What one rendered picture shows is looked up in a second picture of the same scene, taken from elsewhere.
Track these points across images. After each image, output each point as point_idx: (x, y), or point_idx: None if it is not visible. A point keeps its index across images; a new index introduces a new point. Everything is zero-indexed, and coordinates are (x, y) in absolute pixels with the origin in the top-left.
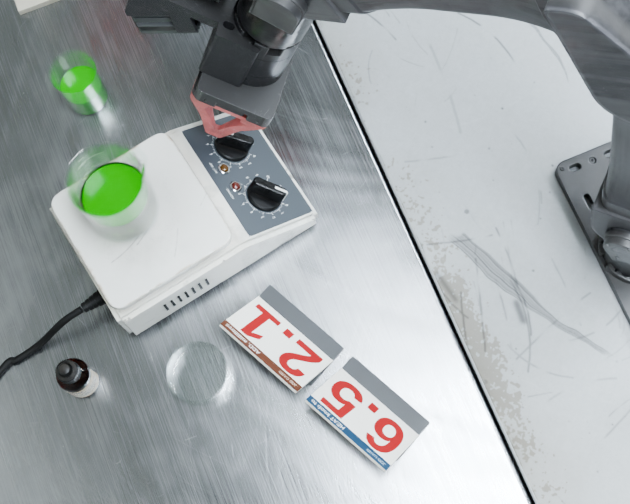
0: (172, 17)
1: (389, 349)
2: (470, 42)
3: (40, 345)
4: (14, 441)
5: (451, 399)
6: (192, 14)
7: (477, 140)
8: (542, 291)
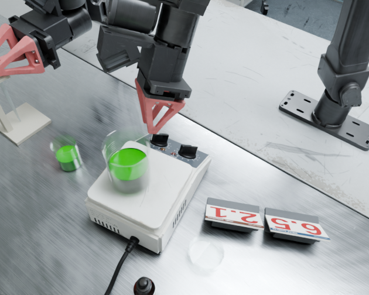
0: (127, 50)
1: (276, 196)
2: (217, 84)
3: (110, 289)
4: None
5: (316, 202)
6: (138, 43)
7: (245, 110)
8: (310, 147)
